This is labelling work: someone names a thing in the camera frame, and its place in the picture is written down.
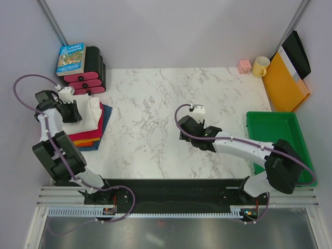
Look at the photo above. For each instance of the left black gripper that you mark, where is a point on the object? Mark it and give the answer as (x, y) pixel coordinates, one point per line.
(75, 116)

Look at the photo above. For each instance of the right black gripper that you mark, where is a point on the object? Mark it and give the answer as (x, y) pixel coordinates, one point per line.
(182, 137)

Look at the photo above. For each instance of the white t shirt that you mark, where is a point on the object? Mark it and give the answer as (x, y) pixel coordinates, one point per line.
(89, 109)

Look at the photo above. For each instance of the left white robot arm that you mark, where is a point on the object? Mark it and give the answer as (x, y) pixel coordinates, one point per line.
(56, 151)

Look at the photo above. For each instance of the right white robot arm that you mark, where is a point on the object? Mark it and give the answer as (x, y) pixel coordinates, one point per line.
(220, 141)

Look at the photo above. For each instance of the red folded t shirt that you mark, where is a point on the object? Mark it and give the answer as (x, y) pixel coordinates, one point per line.
(93, 134)

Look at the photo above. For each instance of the orange folded t shirt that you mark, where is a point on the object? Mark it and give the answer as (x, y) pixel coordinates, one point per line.
(86, 143)

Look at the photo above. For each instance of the blue folded t shirt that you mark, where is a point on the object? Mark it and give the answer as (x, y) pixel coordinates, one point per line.
(106, 116)

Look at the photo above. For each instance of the black pink drawer organizer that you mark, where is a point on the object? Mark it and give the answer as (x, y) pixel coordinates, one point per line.
(93, 79)

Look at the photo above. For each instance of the blue treehouse book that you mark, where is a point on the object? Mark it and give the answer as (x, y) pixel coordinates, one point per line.
(71, 59)

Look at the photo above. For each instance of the green plastic tray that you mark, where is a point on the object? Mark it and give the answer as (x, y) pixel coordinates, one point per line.
(283, 130)

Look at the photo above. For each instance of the pink plug cube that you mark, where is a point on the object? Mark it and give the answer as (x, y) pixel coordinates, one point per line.
(244, 67)

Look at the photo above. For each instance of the yellow mug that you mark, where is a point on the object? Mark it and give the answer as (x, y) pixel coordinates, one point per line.
(260, 66)

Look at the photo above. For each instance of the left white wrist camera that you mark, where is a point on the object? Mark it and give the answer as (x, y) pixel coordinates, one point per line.
(66, 95)

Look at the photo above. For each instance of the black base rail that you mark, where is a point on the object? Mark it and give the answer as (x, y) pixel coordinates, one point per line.
(174, 195)

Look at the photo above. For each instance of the white slotted cable duct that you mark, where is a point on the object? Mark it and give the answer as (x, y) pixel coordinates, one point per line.
(102, 212)

